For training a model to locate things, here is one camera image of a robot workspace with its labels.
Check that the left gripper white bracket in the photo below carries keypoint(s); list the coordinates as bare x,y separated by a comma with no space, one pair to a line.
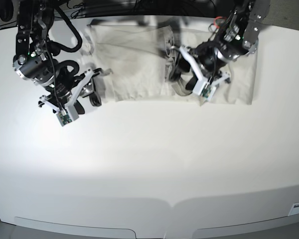
203,63

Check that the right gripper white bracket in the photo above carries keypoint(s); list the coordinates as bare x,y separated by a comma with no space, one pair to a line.
68,86

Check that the white T-shirt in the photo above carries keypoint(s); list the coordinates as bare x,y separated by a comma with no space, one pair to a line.
166,63

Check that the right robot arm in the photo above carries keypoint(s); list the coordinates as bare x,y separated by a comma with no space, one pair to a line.
35,60

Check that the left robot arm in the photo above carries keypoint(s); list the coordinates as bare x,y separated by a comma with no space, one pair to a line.
236,36

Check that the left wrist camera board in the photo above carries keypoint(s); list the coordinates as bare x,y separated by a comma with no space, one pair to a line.
204,90

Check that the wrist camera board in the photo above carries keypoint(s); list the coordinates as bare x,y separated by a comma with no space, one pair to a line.
67,115
204,90

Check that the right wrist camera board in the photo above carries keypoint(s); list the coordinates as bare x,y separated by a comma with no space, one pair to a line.
67,115

